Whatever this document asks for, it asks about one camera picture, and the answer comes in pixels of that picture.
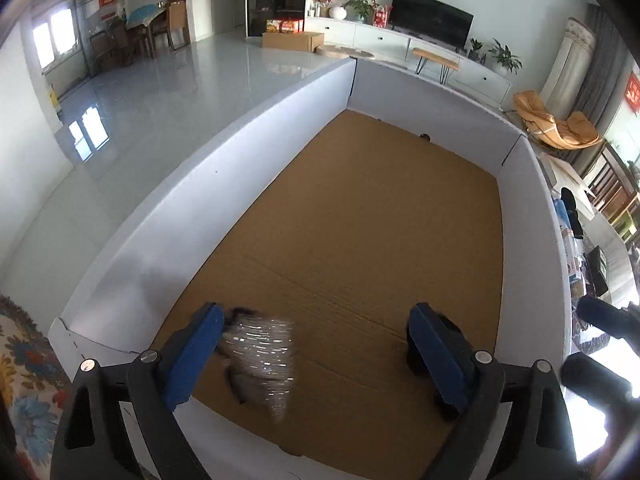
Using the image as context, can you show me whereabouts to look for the dining table with teal cloth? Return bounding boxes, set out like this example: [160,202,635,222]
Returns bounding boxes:
[124,4,172,59]

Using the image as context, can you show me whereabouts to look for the orange lounge chair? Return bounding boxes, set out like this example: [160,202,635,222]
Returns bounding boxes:
[512,90,604,152]

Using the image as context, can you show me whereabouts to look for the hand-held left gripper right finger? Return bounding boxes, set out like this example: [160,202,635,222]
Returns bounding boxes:
[404,301,581,480]

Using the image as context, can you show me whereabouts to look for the white standing air conditioner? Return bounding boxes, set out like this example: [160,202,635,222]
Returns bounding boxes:
[539,17,599,115]

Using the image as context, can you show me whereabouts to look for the red wall poster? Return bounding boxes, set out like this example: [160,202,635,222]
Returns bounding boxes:
[623,72,640,114]

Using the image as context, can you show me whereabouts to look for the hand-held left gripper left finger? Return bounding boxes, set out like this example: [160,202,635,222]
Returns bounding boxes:
[50,301,226,480]

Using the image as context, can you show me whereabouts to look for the wooden bench with metal legs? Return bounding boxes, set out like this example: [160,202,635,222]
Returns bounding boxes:
[412,47,460,86]

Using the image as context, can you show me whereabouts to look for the black flat television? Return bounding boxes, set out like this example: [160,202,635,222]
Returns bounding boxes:
[389,0,474,48]

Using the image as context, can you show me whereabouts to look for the white flat carton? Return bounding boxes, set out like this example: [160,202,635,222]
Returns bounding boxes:
[539,154,597,218]

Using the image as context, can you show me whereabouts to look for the dark wooden dining chair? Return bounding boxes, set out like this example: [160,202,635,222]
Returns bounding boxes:
[164,0,192,52]

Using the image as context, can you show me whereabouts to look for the red and yellow gift boxes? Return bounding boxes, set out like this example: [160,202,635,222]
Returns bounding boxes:
[266,17,305,35]

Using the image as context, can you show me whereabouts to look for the large potted plant white pot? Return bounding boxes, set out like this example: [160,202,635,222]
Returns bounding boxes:
[487,38,523,79]

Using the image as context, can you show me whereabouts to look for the round beige floor mat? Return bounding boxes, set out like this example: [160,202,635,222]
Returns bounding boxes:
[315,44,375,60]

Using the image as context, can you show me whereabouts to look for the shiny plastic wrapper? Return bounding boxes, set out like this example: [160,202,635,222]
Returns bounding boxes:
[219,306,297,422]

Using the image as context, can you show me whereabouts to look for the green leafy potted plant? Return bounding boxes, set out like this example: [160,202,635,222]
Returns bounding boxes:
[345,0,382,24]

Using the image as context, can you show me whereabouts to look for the pile of packaged small items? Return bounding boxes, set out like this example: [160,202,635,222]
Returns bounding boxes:
[561,230,611,303]

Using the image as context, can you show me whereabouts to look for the floral blanket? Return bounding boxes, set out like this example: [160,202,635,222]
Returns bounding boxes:
[0,292,77,480]

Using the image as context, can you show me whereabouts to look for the white box with cardboard bottom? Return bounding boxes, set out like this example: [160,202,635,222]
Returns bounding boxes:
[47,57,573,480]

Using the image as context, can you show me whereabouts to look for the slatted wooden chair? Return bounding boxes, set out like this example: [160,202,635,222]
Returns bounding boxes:
[586,141,640,222]

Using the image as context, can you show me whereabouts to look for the brown cardboard box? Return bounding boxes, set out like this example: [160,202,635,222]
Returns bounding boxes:
[262,31,325,54]

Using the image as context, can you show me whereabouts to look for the white television cabinet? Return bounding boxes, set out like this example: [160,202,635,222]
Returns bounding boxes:
[305,16,513,103]

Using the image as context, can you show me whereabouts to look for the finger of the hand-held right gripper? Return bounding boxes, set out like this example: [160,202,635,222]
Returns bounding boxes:
[576,295,640,348]
[560,352,633,413]

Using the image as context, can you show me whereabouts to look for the grey curtain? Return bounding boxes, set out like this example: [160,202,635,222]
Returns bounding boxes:
[570,4,637,177]

